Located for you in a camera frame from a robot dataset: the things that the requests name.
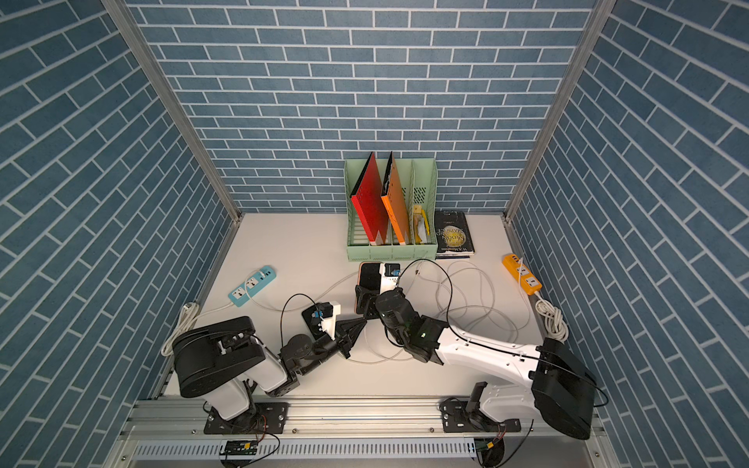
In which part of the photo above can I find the white charging cable bundle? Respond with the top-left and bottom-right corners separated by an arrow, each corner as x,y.
344,256 -> 534,367

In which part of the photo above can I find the white power cord left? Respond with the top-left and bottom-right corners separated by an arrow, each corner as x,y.
160,300 -> 235,358

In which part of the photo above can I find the orange folder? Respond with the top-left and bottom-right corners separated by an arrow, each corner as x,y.
380,153 -> 410,245

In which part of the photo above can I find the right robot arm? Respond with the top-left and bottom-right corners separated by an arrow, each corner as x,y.
355,286 -> 603,440

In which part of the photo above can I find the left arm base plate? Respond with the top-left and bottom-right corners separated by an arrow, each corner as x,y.
203,402 -> 290,435

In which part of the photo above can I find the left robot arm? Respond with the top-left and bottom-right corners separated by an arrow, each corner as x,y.
172,316 -> 367,421

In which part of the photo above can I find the orange power strip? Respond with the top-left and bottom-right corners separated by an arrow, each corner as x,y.
502,253 -> 542,296

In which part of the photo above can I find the red folder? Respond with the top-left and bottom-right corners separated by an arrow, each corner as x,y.
350,152 -> 389,246

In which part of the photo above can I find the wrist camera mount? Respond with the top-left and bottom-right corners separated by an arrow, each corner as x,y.
380,262 -> 401,294
317,301 -> 341,339

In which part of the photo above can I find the coiled white power cord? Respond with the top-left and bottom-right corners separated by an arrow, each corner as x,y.
533,294 -> 570,344

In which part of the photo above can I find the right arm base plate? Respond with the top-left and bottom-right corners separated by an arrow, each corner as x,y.
438,397 -> 522,433

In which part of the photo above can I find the teal power strip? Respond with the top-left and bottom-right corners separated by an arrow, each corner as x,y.
227,265 -> 277,307

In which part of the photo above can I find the green file organizer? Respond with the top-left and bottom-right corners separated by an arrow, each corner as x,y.
344,156 -> 438,262

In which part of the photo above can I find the yellow item in organizer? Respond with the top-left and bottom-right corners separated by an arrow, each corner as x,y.
412,204 -> 431,245

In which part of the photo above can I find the phone with light blue case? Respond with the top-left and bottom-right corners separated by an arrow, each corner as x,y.
302,303 -> 329,340

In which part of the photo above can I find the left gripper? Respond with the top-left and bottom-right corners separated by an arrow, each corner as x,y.
295,319 -> 366,378

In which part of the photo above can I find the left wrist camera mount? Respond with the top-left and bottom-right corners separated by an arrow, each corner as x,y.
317,301 -> 341,339

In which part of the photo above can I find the phone with pink case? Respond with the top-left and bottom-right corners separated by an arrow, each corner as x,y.
358,262 -> 382,294

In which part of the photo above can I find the black book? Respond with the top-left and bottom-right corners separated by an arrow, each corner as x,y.
434,210 -> 475,259

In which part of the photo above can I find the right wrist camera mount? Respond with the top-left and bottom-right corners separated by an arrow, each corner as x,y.
380,262 -> 401,294

